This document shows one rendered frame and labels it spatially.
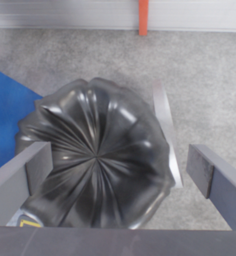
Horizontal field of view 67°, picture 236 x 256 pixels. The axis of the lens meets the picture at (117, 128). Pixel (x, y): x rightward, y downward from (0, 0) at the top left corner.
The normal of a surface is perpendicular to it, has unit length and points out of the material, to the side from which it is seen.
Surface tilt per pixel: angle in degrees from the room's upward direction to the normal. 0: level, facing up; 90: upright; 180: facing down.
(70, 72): 0
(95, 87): 21
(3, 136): 90
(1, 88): 90
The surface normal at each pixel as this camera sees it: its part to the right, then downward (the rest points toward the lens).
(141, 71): -0.12, -0.14
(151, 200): -0.13, -0.45
